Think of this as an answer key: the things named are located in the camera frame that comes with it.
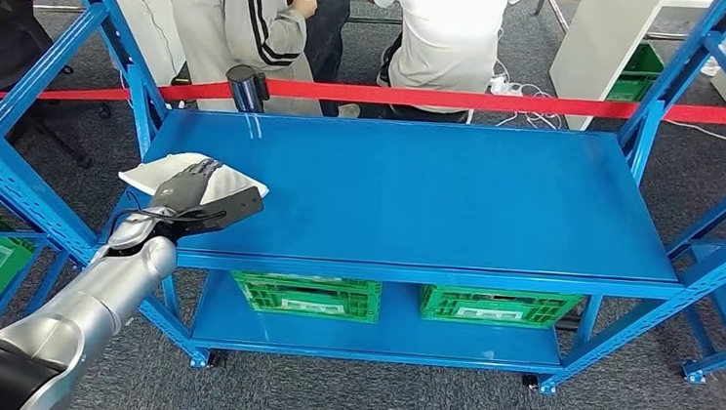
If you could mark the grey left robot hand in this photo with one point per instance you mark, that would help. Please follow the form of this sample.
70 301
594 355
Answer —
179 192

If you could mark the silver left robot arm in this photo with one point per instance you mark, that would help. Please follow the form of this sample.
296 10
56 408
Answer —
69 316

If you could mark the black office chair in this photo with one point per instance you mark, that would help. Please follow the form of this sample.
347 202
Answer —
57 134

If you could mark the white desk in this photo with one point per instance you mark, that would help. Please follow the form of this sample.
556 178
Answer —
138 11
598 53

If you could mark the red barrier belt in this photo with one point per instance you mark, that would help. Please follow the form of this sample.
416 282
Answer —
443 97

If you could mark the white power strip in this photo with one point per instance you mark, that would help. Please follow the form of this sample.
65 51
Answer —
502 85

